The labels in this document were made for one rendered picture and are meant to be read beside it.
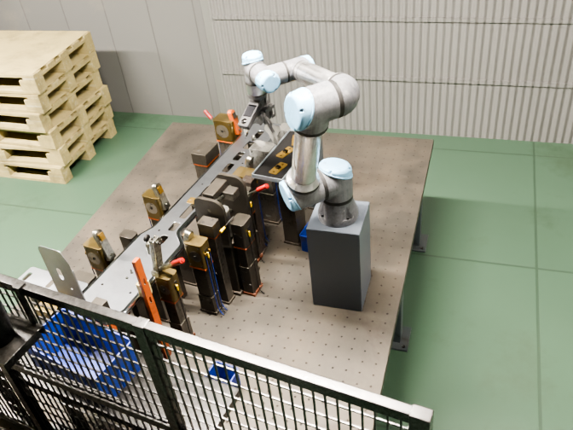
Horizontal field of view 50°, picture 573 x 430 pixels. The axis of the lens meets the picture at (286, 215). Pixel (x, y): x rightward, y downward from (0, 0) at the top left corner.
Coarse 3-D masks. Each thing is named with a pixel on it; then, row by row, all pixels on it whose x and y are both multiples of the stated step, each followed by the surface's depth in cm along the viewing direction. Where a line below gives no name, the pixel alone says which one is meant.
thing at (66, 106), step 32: (0, 32) 488; (32, 32) 481; (64, 32) 474; (0, 64) 435; (32, 64) 429; (64, 64) 446; (96, 64) 485; (0, 96) 463; (32, 96) 426; (64, 96) 458; (96, 96) 488; (0, 128) 453; (32, 128) 442; (64, 128) 477; (96, 128) 503; (0, 160) 475; (32, 160) 467; (64, 160) 458
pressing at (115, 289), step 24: (240, 144) 294; (216, 168) 280; (192, 192) 266; (168, 216) 254; (192, 216) 252; (168, 240) 242; (120, 264) 233; (144, 264) 231; (96, 288) 223; (120, 288) 222
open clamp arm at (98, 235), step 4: (92, 232) 232; (96, 232) 231; (100, 232) 232; (96, 236) 231; (100, 236) 232; (104, 236) 233; (96, 240) 232; (100, 240) 232; (104, 240) 234; (100, 244) 233; (104, 244) 234; (108, 244) 236; (104, 248) 234; (108, 248) 236; (112, 248) 238; (104, 252) 235; (108, 252) 236; (112, 252) 238; (108, 256) 236; (112, 256) 238; (108, 260) 237
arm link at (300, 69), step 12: (288, 60) 212; (300, 60) 210; (312, 60) 213; (288, 72) 210; (300, 72) 204; (312, 72) 198; (324, 72) 193; (312, 84) 197; (348, 84) 177; (348, 96) 176; (348, 108) 178
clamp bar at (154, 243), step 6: (144, 240) 209; (150, 240) 208; (156, 240) 208; (150, 246) 209; (156, 246) 210; (150, 252) 211; (156, 252) 211; (156, 258) 213; (162, 258) 217; (156, 264) 215; (162, 264) 218
